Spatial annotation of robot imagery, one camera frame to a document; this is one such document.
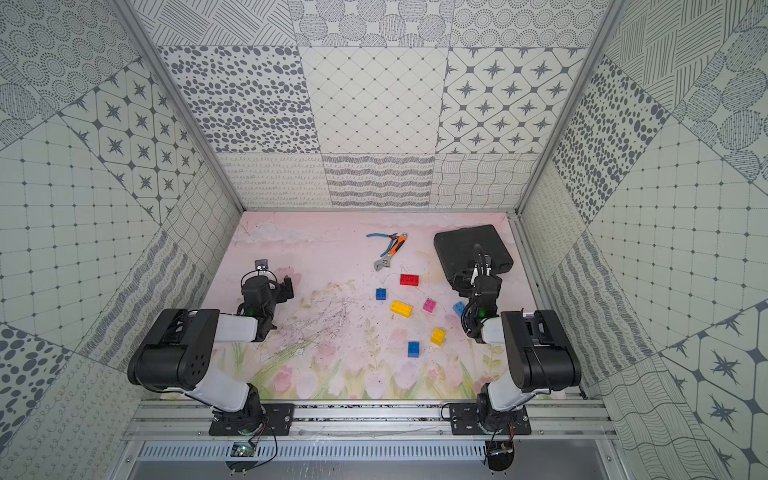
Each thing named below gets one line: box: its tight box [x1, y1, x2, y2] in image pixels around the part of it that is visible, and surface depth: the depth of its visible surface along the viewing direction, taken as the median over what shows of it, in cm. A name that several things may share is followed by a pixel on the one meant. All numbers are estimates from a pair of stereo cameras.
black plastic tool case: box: [434, 224, 514, 280], surface depth 109 cm
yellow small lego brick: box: [430, 328, 447, 346], surface depth 87 cm
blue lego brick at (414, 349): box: [407, 341, 421, 358], surface depth 85 cm
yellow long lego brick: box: [390, 300, 413, 318], surface depth 95 cm
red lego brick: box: [400, 274, 420, 286], surface depth 102 cm
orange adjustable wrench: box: [374, 232, 408, 272], surface depth 109 cm
